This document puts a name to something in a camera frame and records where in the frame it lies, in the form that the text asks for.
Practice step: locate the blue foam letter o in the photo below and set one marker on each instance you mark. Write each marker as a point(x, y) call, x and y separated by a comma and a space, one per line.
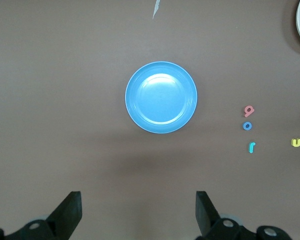
point(244, 126)

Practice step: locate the blue round plate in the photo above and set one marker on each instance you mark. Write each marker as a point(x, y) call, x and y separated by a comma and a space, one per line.
point(161, 97)

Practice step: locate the brown table cover sheet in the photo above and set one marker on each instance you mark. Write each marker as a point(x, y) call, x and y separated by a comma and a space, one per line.
point(65, 75)

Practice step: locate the pink foam letter g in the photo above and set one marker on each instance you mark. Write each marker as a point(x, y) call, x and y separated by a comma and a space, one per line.
point(247, 114)

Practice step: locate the small white paper scrap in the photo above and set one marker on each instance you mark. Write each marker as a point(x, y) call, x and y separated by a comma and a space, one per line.
point(156, 7)

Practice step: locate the yellow foam letter u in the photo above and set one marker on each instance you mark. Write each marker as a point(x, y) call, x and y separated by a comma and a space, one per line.
point(296, 145)

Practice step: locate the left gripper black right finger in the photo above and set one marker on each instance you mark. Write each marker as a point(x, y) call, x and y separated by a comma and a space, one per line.
point(215, 228)

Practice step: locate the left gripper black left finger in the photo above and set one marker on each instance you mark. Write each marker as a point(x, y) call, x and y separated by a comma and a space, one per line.
point(55, 227)

